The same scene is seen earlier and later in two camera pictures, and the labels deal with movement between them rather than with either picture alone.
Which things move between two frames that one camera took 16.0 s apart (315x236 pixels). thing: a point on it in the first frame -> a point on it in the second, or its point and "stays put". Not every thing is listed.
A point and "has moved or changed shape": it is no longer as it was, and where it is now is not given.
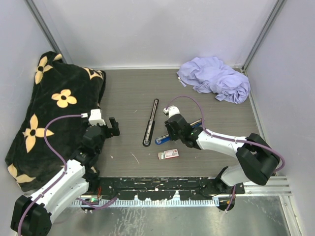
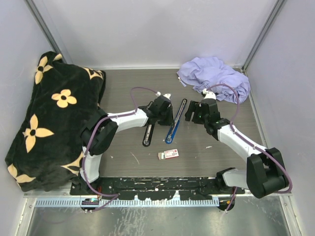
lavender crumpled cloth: (209, 74) stays put
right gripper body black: (173, 135) -> (203, 119)
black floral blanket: (59, 88) stays put
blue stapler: (166, 138) has moved or changed shape
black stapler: (149, 132) stays put
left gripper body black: (105, 134) -> (165, 118)
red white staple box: (168, 154) stays put
